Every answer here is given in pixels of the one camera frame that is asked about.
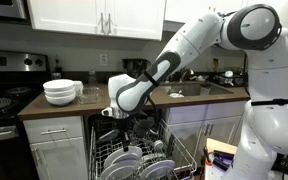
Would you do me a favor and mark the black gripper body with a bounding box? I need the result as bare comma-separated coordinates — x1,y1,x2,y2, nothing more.
117,117,136,144

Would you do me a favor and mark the white dinner plate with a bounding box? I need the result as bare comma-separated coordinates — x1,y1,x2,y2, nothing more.
104,146,143,168

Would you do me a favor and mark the robot base platform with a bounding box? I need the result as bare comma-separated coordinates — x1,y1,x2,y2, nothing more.
204,138,237,180

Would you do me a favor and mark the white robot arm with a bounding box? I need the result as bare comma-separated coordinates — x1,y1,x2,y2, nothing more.
102,4,288,180

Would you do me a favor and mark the white plate in rack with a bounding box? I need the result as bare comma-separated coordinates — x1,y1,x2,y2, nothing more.
100,160,140,180
140,160,175,180

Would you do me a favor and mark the clear glass container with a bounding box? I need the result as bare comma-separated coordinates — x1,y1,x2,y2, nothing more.
78,91,101,104

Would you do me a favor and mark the clear glass jar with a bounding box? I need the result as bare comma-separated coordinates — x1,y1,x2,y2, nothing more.
87,71,99,93

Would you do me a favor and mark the black coffee maker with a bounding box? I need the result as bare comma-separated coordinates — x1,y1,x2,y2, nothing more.
122,58,150,78

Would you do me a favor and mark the white coffee mug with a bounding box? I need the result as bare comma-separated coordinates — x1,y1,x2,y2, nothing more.
74,81,83,97

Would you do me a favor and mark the white lower cabinet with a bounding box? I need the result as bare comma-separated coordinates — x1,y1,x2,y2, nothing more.
24,116,88,180

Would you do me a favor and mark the white cabinet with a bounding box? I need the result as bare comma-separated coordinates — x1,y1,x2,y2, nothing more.
24,116,88,180
27,0,166,41

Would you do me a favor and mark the stack of white bowls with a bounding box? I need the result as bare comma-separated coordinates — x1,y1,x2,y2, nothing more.
43,79,76,106

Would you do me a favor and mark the kitchen sink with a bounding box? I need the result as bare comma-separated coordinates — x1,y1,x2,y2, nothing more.
162,83,231,98

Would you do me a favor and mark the white upper cabinet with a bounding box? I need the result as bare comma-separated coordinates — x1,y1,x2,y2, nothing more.
27,0,166,41

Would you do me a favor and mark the stainless steel stove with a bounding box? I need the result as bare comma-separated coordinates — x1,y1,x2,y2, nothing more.
0,50,50,180

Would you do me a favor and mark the microwave oven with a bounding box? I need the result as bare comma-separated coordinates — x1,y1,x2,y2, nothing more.
0,0,30,22

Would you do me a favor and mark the wire dishwasher rack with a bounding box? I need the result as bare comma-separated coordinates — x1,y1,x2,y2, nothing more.
89,118,197,180

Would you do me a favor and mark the white wall outlet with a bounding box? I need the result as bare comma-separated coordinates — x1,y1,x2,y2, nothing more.
100,54,108,66

